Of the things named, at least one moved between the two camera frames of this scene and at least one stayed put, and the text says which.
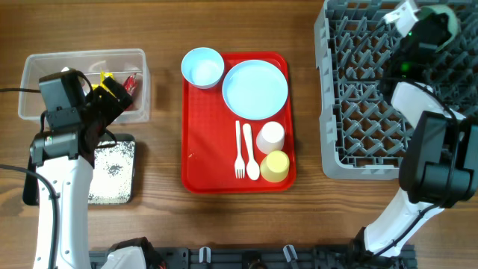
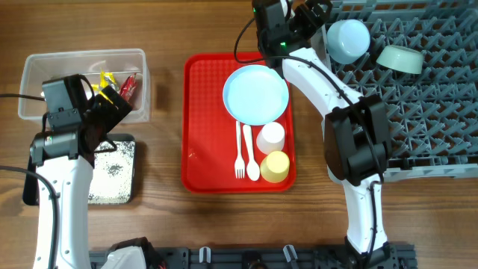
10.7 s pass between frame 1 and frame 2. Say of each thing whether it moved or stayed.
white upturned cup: stayed
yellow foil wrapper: stayed
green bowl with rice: moved
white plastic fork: stayed
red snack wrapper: stayed
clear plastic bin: stayed
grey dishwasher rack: stayed
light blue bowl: moved
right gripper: moved
